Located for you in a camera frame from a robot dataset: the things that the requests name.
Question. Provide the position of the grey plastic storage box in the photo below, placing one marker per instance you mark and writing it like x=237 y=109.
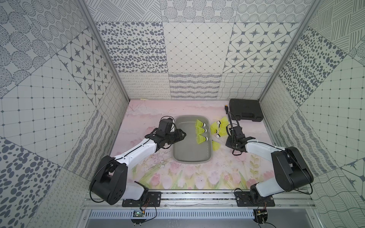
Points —
x=188 y=150

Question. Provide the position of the green circuit board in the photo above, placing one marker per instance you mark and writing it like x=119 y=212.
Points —
x=138 y=214

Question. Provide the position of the black plastic tool case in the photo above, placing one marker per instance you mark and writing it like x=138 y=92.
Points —
x=243 y=109

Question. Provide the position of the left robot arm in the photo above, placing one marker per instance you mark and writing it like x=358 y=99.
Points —
x=110 y=182

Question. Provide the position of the yellow shuttlecock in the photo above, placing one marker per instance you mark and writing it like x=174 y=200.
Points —
x=200 y=124
x=200 y=130
x=221 y=133
x=215 y=127
x=216 y=146
x=223 y=122
x=201 y=139

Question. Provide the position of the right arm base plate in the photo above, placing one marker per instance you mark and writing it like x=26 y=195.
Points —
x=248 y=199

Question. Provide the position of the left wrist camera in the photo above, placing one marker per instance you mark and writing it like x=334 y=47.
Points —
x=167 y=124

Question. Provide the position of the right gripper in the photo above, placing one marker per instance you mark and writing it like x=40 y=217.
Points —
x=228 y=143

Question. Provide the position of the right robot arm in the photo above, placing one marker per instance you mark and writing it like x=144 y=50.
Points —
x=291 y=172

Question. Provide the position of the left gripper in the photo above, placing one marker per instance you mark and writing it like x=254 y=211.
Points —
x=173 y=136

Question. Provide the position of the aluminium mounting rail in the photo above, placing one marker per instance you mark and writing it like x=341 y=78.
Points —
x=226 y=199

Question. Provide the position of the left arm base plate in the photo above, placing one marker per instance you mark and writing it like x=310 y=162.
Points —
x=150 y=199

